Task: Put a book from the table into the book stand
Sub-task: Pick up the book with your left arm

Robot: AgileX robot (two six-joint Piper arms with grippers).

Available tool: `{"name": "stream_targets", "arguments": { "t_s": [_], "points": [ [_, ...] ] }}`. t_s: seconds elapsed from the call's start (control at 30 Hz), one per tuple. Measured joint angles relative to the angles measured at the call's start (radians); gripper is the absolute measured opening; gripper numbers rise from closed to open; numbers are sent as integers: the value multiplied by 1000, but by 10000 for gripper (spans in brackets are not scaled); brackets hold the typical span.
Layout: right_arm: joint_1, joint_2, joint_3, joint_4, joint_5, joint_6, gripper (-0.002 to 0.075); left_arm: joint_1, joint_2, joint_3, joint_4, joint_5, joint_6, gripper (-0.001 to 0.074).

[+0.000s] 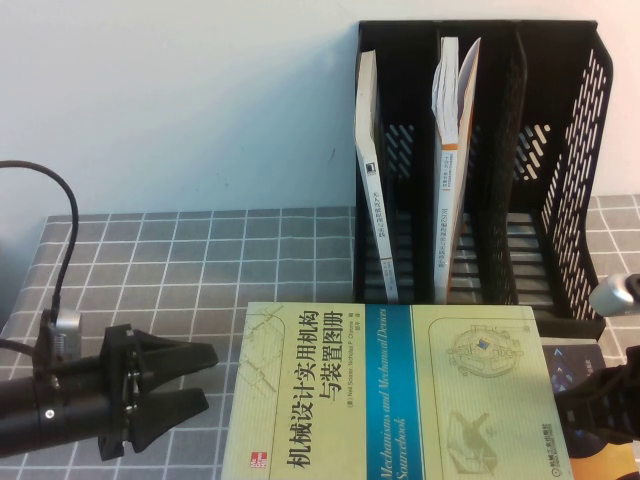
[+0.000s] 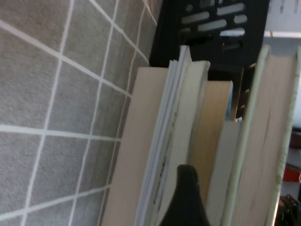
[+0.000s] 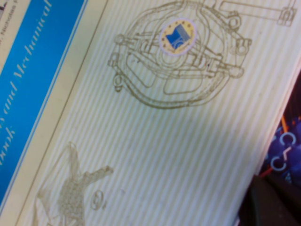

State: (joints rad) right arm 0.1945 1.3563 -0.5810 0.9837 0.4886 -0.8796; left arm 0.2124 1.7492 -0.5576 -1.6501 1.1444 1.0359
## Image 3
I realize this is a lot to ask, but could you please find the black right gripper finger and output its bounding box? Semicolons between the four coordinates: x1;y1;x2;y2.
238;174;301;226

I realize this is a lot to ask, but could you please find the yellow mechanical devices book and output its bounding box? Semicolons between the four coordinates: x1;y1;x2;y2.
0;0;301;226

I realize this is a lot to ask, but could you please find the black robot ROS book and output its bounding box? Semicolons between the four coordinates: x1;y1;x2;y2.
257;68;301;189

